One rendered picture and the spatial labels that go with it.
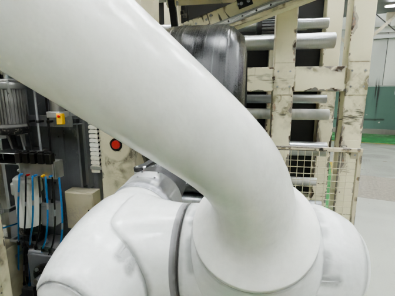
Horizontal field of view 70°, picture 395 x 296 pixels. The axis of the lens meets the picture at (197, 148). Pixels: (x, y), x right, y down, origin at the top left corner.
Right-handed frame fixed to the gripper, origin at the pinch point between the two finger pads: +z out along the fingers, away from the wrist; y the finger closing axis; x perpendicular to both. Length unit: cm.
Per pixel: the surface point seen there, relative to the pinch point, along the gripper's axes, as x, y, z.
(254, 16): -33, -14, 76
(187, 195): 22.7, 4.8, 20.7
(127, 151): 11.7, 27.4, 29.1
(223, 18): -33, -1, 76
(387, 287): 127, -105, 106
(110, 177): 21.3, 34.6, 27.7
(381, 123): 197, -397, 844
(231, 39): -23.0, -8.0, 25.5
